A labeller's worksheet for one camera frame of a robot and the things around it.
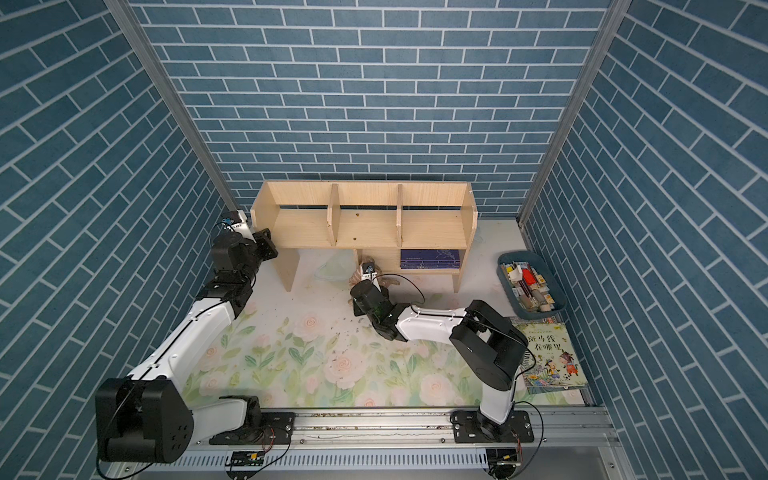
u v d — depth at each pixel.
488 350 0.49
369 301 0.67
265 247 0.72
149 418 0.40
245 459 0.72
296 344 0.89
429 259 0.90
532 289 0.99
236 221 0.68
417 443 0.72
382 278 0.89
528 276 1.00
